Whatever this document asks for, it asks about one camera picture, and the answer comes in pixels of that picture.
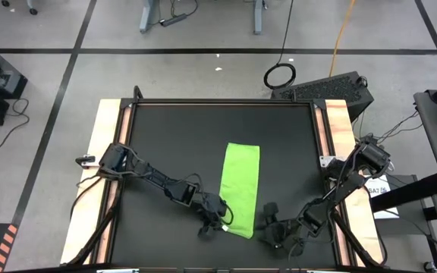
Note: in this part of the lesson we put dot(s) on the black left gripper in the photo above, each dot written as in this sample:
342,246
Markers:
214,208

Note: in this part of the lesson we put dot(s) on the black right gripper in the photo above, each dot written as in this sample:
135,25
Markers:
285,237

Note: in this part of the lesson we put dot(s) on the green microfibre towel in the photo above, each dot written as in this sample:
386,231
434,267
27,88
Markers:
241,182

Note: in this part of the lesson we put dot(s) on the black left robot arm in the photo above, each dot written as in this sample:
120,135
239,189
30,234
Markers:
154,176

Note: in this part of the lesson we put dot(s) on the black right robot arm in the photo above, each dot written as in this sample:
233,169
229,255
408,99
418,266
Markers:
349,184

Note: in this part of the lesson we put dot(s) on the white paper sign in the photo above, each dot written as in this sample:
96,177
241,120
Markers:
387,204

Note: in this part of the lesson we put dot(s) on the black clamp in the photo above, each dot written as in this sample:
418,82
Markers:
85,161

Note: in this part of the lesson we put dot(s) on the black desk base beam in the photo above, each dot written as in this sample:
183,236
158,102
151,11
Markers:
408,193

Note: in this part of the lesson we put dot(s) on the black perforated computer case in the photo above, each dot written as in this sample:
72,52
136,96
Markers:
328,89

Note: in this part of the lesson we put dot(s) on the grey desk leg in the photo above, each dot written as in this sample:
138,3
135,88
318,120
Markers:
147,17
257,19

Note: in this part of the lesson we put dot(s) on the black power strip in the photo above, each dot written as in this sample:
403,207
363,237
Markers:
173,19

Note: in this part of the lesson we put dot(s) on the black chair wheel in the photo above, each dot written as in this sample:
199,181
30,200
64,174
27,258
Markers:
33,11

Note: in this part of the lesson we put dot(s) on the white metal bracket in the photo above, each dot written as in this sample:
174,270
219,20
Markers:
326,161

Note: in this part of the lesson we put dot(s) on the black metal table frame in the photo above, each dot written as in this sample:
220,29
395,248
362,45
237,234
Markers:
222,101

